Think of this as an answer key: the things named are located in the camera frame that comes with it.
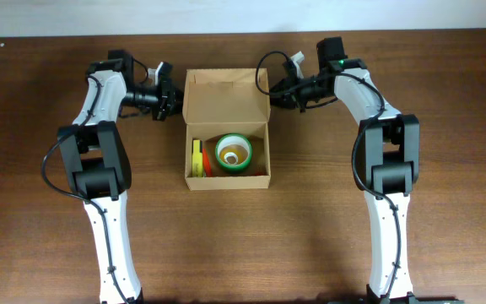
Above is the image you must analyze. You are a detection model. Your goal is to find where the orange utility knife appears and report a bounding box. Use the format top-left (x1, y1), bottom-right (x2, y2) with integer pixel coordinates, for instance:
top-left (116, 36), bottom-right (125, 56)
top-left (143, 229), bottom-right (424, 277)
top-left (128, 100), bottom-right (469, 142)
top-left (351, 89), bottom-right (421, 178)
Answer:
top-left (202, 148), bottom-right (213, 177)

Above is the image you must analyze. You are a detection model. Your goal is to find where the yellow highlighter pen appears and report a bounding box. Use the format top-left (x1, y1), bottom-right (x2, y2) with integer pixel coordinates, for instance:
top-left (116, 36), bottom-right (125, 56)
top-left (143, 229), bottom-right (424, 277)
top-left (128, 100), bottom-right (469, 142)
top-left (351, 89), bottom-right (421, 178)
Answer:
top-left (192, 139), bottom-right (204, 177)

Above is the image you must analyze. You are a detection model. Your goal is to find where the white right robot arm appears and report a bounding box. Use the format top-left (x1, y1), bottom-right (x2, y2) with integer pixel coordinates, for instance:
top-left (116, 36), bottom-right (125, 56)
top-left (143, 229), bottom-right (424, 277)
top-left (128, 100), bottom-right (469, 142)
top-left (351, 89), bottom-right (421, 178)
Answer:
top-left (266, 37), bottom-right (420, 303)

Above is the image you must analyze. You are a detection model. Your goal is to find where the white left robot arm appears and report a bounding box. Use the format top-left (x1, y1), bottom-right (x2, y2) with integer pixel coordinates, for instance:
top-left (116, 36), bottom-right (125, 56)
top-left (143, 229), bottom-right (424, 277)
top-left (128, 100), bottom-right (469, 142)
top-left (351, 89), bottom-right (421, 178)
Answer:
top-left (55, 50), bottom-right (183, 303)

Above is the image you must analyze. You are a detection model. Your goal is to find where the yellow clear tape roll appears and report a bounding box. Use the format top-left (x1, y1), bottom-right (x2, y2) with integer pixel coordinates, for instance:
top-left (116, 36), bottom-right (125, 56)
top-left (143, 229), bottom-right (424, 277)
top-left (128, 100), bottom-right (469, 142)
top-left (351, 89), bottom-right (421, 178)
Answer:
top-left (219, 144), bottom-right (248, 166)

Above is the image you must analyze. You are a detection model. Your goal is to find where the brown cardboard box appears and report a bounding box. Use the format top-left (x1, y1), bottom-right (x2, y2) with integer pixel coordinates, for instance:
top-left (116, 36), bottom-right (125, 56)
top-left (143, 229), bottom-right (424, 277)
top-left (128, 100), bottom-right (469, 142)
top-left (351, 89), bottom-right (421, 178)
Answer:
top-left (182, 68), bottom-right (271, 190)

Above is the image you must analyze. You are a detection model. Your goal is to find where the green tape roll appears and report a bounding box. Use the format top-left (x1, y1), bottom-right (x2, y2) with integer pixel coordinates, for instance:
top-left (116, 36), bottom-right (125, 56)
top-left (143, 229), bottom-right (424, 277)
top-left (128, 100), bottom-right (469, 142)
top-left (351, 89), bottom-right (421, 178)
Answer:
top-left (214, 133), bottom-right (253, 173)

